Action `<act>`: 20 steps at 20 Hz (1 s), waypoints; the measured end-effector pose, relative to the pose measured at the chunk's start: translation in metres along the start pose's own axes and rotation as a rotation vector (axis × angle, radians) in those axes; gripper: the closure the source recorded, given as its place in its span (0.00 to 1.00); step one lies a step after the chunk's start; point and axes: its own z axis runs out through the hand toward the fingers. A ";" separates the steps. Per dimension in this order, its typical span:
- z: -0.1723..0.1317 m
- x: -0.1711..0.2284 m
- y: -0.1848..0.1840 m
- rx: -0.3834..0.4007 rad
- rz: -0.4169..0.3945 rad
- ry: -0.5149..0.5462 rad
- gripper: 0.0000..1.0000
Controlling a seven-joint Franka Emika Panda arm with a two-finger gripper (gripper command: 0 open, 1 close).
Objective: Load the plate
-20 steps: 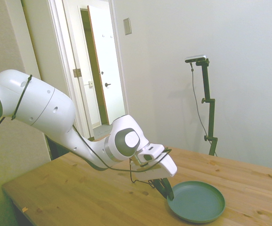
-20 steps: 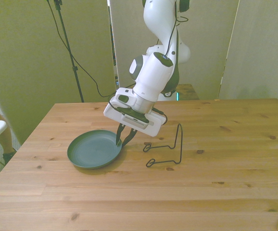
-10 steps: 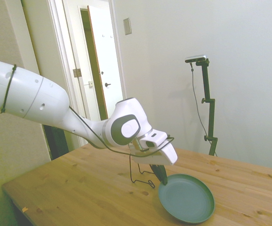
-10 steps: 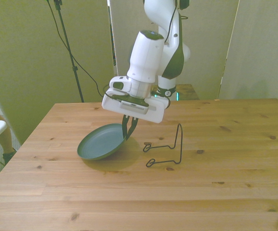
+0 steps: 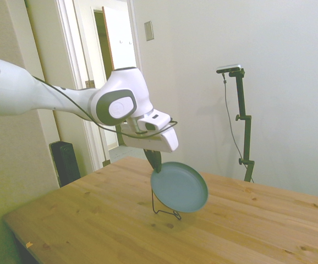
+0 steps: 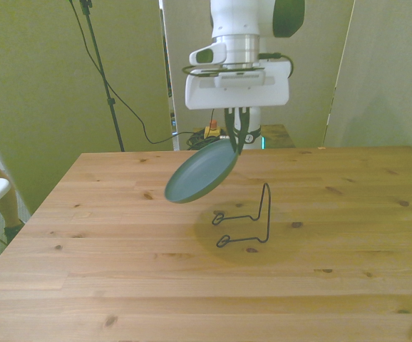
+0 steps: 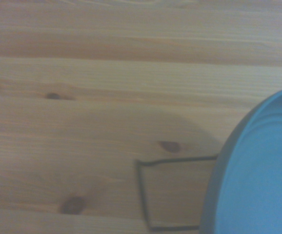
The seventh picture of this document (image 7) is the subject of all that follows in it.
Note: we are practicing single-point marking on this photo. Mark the teal round plate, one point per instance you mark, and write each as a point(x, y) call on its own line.
point(258, 170)

